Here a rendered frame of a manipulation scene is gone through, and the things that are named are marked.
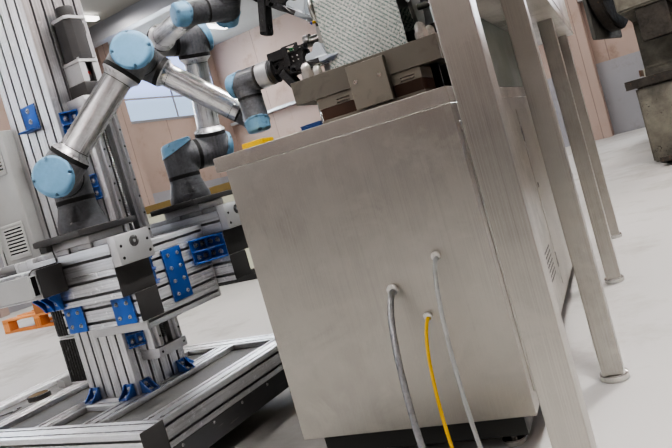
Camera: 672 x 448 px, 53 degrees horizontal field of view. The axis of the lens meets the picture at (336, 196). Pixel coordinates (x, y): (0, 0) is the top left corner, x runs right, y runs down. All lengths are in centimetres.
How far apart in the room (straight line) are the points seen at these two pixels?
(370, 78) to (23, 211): 141
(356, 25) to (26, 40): 117
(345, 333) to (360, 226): 29
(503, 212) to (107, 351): 175
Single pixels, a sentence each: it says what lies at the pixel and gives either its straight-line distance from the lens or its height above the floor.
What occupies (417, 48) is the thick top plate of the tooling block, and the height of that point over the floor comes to 101.
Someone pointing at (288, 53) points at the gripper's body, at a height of 114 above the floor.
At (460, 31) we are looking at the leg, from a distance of 107.
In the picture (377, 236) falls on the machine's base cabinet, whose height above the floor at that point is 60.
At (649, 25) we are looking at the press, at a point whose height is 126.
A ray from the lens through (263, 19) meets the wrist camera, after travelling 211.
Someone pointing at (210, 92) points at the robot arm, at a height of 112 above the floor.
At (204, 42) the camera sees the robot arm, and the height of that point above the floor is 136.
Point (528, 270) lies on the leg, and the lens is 108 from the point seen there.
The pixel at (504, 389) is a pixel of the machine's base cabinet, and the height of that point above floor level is 17.
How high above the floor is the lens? 79
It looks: 2 degrees down
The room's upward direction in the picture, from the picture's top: 16 degrees counter-clockwise
